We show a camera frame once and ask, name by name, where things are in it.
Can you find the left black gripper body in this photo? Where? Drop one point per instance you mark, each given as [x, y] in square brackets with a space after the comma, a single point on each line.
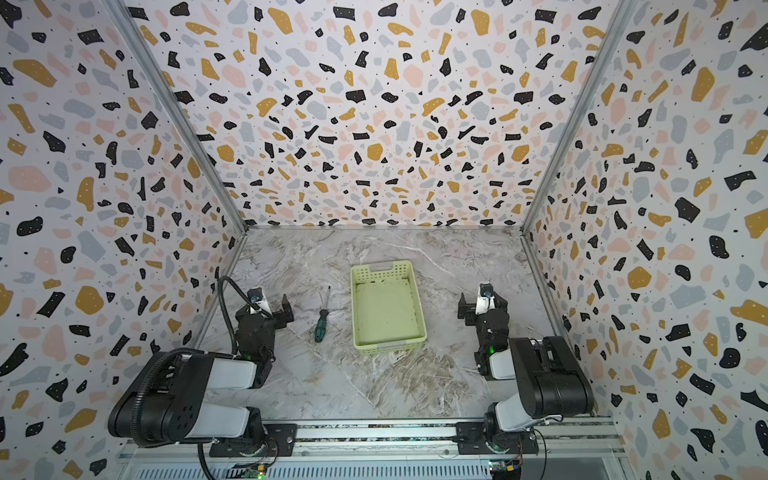
[274, 312]

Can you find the green handled screwdriver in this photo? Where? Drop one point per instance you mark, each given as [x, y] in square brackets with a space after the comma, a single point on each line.
[321, 324]

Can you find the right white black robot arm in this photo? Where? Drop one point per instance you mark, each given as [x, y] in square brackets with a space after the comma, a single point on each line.
[551, 385]

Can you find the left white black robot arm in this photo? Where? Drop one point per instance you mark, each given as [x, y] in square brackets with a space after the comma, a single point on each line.
[167, 402]

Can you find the light green plastic bin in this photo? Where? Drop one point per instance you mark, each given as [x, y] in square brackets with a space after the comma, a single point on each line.
[387, 315]

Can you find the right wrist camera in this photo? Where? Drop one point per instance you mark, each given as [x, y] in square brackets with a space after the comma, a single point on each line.
[485, 299]

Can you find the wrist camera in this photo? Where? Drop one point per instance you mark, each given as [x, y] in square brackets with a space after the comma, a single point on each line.
[255, 295]
[485, 299]

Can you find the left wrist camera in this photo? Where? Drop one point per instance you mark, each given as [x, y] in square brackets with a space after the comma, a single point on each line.
[255, 295]

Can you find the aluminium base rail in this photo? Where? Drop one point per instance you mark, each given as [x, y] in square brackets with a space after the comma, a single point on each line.
[577, 448]

